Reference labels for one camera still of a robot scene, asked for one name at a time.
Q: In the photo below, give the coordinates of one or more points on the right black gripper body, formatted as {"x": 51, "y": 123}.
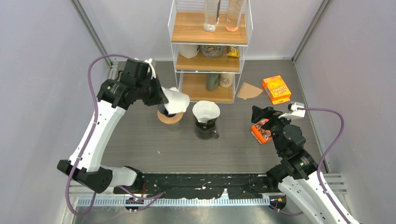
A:
{"x": 275, "y": 124}

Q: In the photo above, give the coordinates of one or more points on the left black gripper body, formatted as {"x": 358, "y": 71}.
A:
{"x": 152, "y": 94}

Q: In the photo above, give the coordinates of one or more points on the blue plastic funnel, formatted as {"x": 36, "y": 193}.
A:
{"x": 163, "y": 111}

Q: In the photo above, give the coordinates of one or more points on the brown tape roll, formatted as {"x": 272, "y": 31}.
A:
{"x": 169, "y": 120}

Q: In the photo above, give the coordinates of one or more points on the white paper coffee filter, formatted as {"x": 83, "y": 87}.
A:
{"x": 204, "y": 111}

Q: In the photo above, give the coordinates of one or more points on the dark green coffee dripper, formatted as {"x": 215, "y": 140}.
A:
{"x": 206, "y": 125}

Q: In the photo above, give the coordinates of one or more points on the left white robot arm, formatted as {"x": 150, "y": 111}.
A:
{"x": 137, "y": 81}

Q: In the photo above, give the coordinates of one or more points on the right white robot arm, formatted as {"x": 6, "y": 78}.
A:
{"x": 298, "y": 175}

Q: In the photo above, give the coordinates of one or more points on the brown paper coffee filter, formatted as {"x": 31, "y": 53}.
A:
{"x": 248, "y": 91}

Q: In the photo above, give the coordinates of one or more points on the grey glass coffee server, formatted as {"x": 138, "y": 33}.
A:
{"x": 207, "y": 133}

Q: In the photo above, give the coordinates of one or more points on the orange snack packet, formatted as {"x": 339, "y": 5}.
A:
{"x": 262, "y": 135}

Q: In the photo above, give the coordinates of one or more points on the orange yellow box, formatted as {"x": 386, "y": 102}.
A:
{"x": 276, "y": 89}

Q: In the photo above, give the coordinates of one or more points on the white jug on shelf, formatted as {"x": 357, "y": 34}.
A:
{"x": 189, "y": 50}

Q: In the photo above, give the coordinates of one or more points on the yellow snack packet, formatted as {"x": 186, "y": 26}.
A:
{"x": 233, "y": 51}

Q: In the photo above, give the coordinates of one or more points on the cartoon printed round tin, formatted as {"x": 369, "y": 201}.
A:
{"x": 211, "y": 51}

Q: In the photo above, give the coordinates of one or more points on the clear glass bottle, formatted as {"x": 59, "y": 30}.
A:
{"x": 211, "y": 15}

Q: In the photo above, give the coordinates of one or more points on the clear pink bottom bottle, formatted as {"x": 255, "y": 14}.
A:
{"x": 234, "y": 15}

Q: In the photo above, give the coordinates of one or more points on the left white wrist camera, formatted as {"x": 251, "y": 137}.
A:
{"x": 152, "y": 71}

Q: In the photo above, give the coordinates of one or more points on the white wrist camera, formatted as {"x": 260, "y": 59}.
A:
{"x": 152, "y": 71}
{"x": 295, "y": 111}

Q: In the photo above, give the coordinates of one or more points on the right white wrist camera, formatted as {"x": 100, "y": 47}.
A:
{"x": 295, "y": 111}

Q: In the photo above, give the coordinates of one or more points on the white wire wooden shelf rack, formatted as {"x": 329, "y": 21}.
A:
{"x": 186, "y": 26}

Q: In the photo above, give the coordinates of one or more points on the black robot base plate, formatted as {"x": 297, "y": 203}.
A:
{"x": 241, "y": 188}

